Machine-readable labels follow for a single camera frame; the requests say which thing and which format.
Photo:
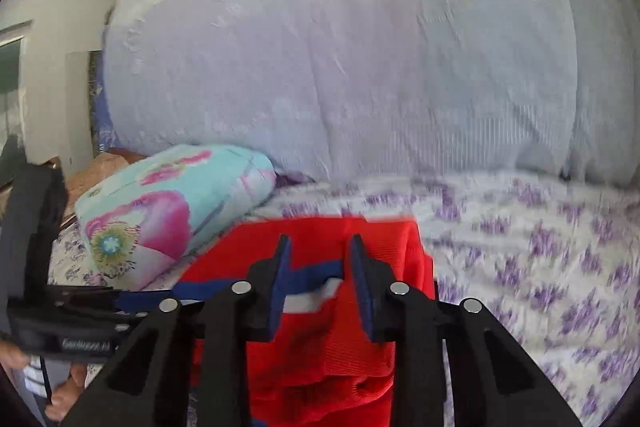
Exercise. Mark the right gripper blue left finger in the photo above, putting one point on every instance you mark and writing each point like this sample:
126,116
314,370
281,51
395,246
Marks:
280,268

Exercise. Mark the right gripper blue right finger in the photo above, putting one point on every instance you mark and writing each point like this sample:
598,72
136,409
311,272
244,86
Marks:
360,262

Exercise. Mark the red track pants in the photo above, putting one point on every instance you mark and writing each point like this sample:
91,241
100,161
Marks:
320,369

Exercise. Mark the person's left hand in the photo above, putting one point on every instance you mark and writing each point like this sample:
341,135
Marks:
64,396

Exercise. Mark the folded floral turquoise blanket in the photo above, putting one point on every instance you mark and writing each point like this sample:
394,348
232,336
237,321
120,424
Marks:
142,220

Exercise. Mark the brown pillow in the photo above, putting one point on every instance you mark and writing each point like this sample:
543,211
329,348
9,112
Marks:
100,168

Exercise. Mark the blue patterned fabric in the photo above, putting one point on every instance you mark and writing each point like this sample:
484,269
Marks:
103,136

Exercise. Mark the white lace covered bedding pile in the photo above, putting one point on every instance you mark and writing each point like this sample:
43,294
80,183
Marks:
341,88

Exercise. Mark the window frame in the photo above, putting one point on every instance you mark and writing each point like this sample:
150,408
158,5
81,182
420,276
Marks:
13,153

